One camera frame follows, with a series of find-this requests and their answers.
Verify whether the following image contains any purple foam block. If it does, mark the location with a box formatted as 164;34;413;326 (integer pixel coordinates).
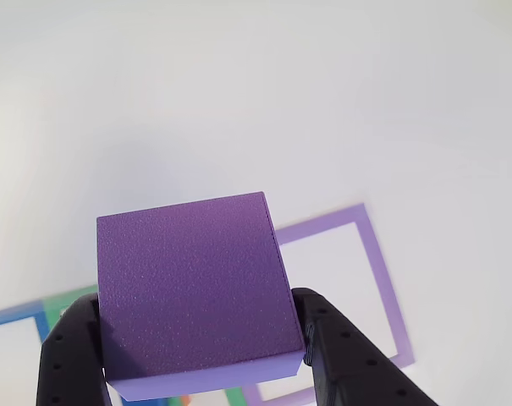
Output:
96;190;306;403

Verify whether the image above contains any green square frame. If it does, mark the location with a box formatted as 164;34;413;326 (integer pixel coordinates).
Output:
41;283;100;339

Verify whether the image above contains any blue square frame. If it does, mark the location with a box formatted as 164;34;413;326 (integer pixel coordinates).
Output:
0;300;49;346

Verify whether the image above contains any purple square frame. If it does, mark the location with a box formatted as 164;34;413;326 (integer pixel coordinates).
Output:
242;202;416;405

